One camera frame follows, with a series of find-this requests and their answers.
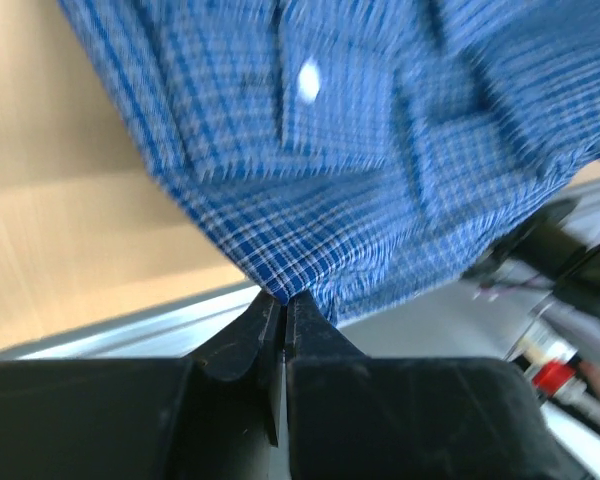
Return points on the blue checkered long sleeve shirt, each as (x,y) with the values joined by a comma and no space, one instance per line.
(365,151)

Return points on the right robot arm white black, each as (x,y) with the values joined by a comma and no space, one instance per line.
(571,267)

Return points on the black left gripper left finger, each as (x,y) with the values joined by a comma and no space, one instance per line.
(210,414)

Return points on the aluminium mounting rail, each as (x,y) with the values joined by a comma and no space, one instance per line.
(170,330)

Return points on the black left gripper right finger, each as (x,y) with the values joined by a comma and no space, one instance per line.
(351,416)

